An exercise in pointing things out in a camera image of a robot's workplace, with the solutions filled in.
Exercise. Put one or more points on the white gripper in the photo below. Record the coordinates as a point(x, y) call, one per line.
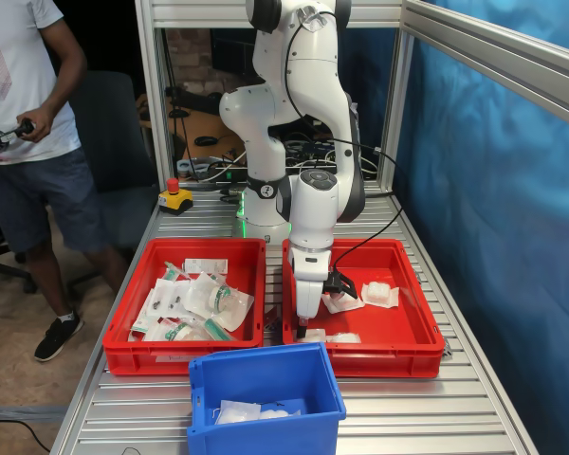
point(308, 279)

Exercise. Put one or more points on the clear white bandage roll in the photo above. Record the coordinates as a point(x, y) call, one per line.
point(277, 414)
point(237, 412)
point(343, 338)
point(346, 304)
point(380, 294)
point(315, 334)

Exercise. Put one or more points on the black handheld controller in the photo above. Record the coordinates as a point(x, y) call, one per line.
point(5, 135)

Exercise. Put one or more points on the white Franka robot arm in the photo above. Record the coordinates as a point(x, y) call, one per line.
point(313, 208)

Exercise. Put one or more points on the person left forearm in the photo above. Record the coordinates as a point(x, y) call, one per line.
point(68, 80)

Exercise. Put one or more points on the red crate with bandages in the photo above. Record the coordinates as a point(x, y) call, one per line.
point(389, 327)

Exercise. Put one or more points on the yellow emergency stop button box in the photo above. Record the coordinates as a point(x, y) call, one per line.
point(175, 201)

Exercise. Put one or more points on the person left hand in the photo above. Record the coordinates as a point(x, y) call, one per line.
point(40, 124)

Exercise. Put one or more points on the blue storage bin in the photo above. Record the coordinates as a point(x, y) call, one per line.
point(265, 374)

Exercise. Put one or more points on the packed green syringe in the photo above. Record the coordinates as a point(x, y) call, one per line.
point(218, 329)

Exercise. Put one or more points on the large domed blister pack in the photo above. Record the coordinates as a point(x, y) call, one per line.
point(223, 298)

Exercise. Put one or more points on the white printed flat packet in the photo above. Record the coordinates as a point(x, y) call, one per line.
point(206, 265)

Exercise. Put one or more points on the small green syringe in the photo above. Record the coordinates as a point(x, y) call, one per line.
point(173, 272)

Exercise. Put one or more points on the white flat needle blister pack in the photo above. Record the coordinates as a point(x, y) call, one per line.
point(163, 296)

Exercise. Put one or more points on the small packet green label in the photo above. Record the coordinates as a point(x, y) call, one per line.
point(141, 326)

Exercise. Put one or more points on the red crate with syringe packs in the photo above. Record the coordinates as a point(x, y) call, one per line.
point(123, 360)

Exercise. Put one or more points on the white tape roll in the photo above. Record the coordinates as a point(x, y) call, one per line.
point(181, 163)

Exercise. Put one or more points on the black computer mouse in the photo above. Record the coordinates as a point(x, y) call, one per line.
point(205, 140)

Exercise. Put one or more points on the blue fabric backdrop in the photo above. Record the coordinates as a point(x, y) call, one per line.
point(502, 237)

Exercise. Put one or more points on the wooden desk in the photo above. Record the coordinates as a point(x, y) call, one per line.
point(208, 124)

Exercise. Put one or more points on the dark blue office chair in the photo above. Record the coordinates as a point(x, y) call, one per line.
point(118, 142)

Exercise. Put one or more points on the person in white t-shirt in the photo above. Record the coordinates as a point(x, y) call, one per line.
point(23, 71)

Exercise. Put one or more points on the perforated metal bracket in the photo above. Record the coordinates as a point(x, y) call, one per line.
point(271, 322)

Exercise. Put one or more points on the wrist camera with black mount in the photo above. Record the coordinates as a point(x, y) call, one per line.
point(341, 283)

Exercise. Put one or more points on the aluminium cell frame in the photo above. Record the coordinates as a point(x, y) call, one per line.
point(194, 12)

